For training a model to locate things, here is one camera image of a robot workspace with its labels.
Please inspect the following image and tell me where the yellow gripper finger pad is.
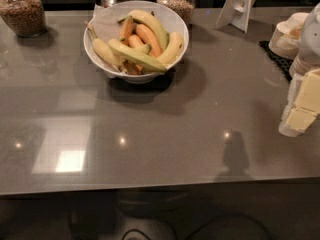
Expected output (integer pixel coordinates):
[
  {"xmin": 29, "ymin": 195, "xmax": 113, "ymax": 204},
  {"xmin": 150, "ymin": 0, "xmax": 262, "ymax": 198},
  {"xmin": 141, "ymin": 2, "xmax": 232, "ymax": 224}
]
[
  {"xmin": 294, "ymin": 69, "xmax": 320, "ymax": 114},
  {"xmin": 284, "ymin": 107, "xmax": 317, "ymax": 132}
]

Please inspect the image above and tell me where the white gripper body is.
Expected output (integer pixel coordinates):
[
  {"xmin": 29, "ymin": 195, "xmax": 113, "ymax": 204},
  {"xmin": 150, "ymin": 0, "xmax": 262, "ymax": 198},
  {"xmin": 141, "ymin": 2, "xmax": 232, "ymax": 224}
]
[{"xmin": 278, "ymin": 73, "xmax": 303, "ymax": 137}]

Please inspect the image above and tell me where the green-yellow banana front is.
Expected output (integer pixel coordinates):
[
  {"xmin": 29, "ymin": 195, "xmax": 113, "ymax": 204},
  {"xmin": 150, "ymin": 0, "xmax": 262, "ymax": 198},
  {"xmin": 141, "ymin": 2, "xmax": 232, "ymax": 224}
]
[{"xmin": 108, "ymin": 39, "xmax": 166, "ymax": 73}]

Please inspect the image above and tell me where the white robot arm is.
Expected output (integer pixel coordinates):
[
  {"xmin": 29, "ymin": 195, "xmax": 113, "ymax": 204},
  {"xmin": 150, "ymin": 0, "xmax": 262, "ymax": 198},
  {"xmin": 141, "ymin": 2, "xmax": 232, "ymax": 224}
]
[{"xmin": 278, "ymin": 3, "xmax": 320, "ymax": 137}]

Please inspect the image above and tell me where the yellow banana right side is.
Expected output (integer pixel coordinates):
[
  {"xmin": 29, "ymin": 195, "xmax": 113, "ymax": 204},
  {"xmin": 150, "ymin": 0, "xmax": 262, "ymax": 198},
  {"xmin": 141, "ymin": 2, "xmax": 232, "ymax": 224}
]
[{"xmin": 157, "ymin": 32, "xmax": 184, "ymax": 68}]

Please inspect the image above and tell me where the yellow banana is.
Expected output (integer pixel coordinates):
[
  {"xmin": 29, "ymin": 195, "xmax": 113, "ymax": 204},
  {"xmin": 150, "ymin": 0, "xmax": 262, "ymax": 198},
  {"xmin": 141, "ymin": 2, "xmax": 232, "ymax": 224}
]
[
  {"xmin": 128, "ymin": 9, "xmax": 169, "ymax": 50},
  {"xmin": 85, "ymin": 22, "xmax": 122, "ymax": 67},
  {"xmin": 157, "ymin": 32, "xmax": 184, "ymax": 68}
]

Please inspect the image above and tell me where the orange banana centre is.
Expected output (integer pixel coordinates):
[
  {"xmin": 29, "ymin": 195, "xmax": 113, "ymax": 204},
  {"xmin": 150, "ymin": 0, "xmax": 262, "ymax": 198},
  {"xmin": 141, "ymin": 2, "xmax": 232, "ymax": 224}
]
[{"xmin": 135, "ymin": 24, "xmax": 163, "ymax": 58}]

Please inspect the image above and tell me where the white ceramic bowl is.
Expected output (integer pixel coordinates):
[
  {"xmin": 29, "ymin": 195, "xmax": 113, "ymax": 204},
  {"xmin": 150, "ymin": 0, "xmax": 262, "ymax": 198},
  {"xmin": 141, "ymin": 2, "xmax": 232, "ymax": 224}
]
[{"xmin": 83, "ymin": 1, "xmax": 189, "ymax": 84}]

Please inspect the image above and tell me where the small orange banana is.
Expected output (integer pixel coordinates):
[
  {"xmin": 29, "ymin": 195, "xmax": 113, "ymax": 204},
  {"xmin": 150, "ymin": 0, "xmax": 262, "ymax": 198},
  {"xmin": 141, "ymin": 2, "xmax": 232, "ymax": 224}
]
[{"xmin": 128, "ymin": 34, "xmax": 144, "ymax": 48}]

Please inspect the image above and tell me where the yellow banana top back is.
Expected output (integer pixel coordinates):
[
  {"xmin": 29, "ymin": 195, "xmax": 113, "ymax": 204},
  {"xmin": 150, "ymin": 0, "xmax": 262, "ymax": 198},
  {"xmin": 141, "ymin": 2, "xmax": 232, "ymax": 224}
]
[{"xmin": 128, "ymin": 9, "xmax": 169, "ymax": 50}]

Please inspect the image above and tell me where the orange banana upright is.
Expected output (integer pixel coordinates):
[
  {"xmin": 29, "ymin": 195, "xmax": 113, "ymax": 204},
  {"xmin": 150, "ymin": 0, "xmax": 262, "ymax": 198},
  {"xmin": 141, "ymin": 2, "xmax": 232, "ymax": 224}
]
[{"xmin": 119, "ymin": 16, "xmax": 134, "ymax": 45}]

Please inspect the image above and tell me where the yellow banana left side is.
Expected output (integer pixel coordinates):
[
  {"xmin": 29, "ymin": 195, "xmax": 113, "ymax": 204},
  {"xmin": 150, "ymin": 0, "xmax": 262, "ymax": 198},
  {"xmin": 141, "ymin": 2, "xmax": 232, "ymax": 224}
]
[{"xmin": 85, "ymin": 22, "xmax": 122, "ymax": 67}]

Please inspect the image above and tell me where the white paper bowl liner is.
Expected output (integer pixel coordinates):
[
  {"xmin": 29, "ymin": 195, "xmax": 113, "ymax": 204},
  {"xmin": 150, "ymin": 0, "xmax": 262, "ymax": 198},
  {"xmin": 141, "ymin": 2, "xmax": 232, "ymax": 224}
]
[{"xmin": 89, "ymin": 4, "xmax": 129, "ymax": 41}]

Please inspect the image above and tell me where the black rubber mat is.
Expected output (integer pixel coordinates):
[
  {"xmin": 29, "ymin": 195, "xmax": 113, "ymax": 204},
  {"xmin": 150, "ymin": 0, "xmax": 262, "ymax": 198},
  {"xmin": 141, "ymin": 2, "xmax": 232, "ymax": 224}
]
[{"xmin": 259, "ymin": 41, "xmax": 293, "ymax": 82}]

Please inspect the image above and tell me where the white folded paper stand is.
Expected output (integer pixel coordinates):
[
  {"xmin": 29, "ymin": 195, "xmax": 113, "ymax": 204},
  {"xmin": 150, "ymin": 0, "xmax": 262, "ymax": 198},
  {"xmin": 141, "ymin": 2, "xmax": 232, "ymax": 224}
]
[{"xmin": 215, "ymin": 0, "xmax": 256, "ymax": 33}]

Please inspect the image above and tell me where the glass jar of grains right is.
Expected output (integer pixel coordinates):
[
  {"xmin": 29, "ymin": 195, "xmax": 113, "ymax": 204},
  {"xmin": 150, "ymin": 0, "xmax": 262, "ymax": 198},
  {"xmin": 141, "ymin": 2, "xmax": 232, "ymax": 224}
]
[{"xmin": 155, "ymin": 0, "xmax": 195, "ymax": 25}]

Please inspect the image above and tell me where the glass jar of grains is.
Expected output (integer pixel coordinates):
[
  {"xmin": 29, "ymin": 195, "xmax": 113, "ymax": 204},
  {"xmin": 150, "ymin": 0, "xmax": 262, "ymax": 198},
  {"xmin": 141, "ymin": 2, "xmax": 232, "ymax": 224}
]
[
  {"xmin": 0, "ymin": 0, "xmax": 46, "ymax": 37},
  {"xmin": 155, "ymin": 0, "xmax": 195, "ymax": 25}
]

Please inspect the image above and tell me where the glass jar of grains left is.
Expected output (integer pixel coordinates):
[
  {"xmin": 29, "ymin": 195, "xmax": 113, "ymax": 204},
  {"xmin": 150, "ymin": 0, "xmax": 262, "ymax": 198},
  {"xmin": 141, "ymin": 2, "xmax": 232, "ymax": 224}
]
[{"xmin": 0, "ymin": 0, "xmax": 46, "ymax": 37}]

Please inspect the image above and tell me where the black cable on floor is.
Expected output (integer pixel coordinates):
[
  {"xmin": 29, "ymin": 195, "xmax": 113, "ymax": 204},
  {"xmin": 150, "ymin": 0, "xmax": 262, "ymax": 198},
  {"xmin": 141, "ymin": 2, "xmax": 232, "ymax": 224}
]
[{"xmin": 120, "ymin": 213, "xmax": 275, "ymax": 240}]

